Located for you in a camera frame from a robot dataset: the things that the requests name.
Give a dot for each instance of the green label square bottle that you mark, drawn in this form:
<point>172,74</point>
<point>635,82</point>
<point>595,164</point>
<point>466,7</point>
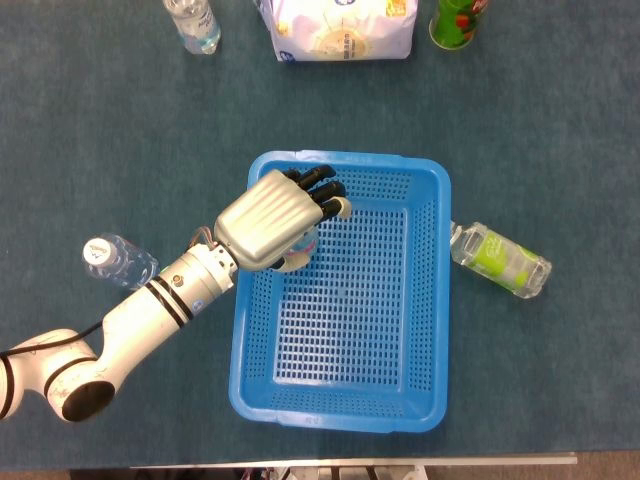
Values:
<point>500,257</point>

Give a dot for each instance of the teal felt table mat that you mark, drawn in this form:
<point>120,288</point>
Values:
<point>125,125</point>

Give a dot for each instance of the white snack bag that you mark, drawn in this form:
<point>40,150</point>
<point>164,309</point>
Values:
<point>345,30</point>

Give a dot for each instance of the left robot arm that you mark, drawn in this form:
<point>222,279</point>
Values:
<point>150,310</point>

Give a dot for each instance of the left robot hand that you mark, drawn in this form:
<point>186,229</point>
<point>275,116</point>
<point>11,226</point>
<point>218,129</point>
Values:
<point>270,215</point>

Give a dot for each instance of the blue label water bottle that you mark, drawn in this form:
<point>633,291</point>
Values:
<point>197,27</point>

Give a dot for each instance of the clear ribbed white cap bottle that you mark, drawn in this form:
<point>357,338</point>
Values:
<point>125,265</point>

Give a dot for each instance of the metal table edge strip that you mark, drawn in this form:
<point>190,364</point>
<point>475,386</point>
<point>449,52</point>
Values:
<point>350,459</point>

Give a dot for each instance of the blue perforated plastic basket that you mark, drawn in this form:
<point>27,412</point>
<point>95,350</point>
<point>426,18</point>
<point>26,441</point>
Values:
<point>350,325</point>

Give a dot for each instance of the green Pringles can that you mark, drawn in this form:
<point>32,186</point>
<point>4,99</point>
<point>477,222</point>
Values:
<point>455,25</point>

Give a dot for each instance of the red cap water bottle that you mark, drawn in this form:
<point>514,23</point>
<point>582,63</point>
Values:
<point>306,243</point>

